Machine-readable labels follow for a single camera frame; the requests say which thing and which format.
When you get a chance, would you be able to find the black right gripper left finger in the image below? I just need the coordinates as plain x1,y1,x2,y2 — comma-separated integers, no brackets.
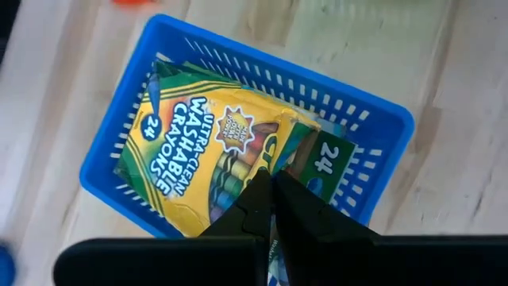
52,168,275,286

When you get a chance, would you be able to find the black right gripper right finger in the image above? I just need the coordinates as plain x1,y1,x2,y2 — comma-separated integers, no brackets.
273,169,508,286

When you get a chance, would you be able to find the yellow green crayon box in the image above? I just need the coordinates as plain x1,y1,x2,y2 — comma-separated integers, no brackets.
113,59,358,286

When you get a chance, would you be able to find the blue coil keychain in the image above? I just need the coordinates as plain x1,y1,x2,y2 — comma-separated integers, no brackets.
0,241,17,286

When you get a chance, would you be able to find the blue plastic basket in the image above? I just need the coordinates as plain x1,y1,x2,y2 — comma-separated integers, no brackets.
79,14,416,239

